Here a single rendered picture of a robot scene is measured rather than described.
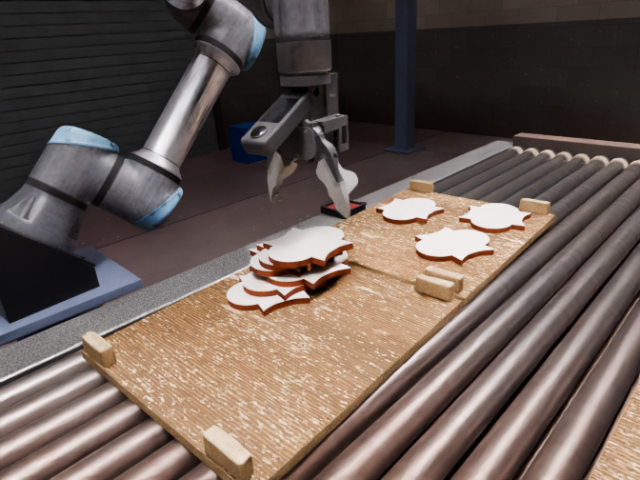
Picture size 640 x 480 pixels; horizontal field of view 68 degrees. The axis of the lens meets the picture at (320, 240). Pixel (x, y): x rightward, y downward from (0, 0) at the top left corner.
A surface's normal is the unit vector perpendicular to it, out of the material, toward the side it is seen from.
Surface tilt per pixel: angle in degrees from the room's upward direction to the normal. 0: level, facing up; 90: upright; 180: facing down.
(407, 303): 0
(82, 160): 74
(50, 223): 69
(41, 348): 0
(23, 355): 0
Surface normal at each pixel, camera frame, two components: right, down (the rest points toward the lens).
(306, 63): 0.11, 0.39
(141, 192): 0.44, 0.06
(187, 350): -0.06, -0.91
